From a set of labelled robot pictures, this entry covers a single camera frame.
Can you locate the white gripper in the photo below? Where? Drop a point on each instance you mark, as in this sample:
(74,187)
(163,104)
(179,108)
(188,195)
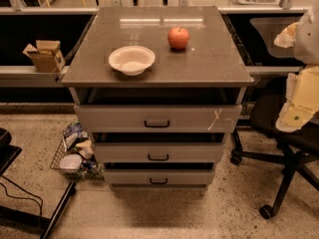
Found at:
(308,40)

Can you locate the grey top drawer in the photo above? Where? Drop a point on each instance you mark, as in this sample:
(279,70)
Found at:
(104,118)

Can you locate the grey drawer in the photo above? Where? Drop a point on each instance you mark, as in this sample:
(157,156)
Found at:
(104,118)
(158,152)
(159,177)

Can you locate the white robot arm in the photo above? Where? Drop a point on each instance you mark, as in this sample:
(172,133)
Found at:
(303,37)

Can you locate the grey drawer cabinet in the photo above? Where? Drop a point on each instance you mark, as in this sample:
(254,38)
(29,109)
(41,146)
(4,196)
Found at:
(207,72)

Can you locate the grey bottom drawer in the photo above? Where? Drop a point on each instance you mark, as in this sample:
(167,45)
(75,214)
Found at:
(159,177)

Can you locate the grey middle drawer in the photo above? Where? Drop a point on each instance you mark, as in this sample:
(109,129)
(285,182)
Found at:
(158,152)

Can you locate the open cardboard box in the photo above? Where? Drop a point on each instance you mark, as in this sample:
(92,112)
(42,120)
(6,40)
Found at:
(46,56)

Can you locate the black office chair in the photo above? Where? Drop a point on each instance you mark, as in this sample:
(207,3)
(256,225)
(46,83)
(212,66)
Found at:
(298,148)

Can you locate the red apple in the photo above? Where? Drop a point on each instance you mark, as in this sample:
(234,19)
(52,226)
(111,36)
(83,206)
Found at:
(178,38)

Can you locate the white bowl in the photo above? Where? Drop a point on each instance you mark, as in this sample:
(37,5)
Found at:
(132,60)

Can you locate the white plastic container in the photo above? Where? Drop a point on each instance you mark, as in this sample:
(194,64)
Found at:
(71,161)

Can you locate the wire basket with items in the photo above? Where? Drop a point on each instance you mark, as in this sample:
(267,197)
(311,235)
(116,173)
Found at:
(76,141)

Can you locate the black stand with cable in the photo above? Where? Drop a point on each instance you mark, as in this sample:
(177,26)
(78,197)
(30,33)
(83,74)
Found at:
(43,225)

